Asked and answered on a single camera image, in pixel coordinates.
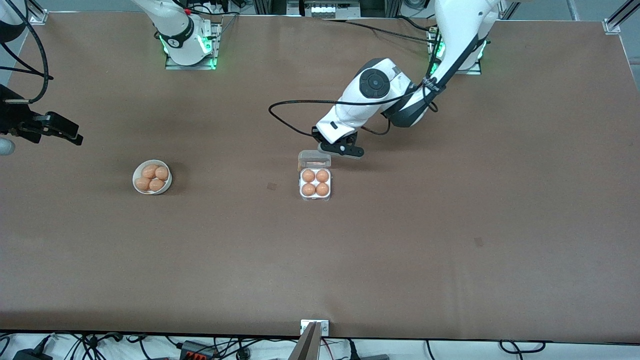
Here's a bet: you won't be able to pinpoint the clear plastic egg box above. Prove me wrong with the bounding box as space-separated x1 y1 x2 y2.
298 150 333 202

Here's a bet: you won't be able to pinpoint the black equipment box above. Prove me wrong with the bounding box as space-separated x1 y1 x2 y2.
360 0 402 19

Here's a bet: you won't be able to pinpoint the grey power strip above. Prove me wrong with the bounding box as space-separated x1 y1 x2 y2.
287 1 362 20

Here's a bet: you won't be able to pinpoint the white round bowl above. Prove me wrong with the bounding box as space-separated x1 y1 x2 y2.
132 159 173 196

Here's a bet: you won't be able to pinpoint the aluminium bar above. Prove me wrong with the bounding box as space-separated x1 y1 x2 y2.
289 322 322 360

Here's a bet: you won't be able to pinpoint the black power strip red switches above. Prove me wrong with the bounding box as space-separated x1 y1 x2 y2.
179 340 217 360

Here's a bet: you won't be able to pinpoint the black left camera bracket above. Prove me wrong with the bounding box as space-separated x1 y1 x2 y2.
320 131 365 158

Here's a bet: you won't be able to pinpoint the black camera bracket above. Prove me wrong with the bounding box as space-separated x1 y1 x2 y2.
320 131 365 158
0 85 28 123

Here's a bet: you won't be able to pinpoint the black right camera bracket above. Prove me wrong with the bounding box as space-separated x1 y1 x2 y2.
0 85 28 123

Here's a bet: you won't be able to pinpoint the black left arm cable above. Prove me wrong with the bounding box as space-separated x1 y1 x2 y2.
268 82 441 138

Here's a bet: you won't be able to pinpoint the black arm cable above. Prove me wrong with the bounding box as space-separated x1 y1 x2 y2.
0 0 53 103
268 82 441 138

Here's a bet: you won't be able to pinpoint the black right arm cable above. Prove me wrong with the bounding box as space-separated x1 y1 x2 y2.
0 0 53 103

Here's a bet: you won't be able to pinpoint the aluminium frame post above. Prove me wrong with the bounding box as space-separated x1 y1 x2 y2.
17 0 49 25
500 0 523 21
602 0 640 35

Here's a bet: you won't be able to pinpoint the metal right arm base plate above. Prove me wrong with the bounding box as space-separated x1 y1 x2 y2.
165 22 221 71

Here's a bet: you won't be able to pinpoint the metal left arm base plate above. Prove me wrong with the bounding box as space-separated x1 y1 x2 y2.
428 24 484 76

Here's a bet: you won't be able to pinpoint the small metal mounting bracket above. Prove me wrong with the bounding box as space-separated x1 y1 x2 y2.
300 319 330 337

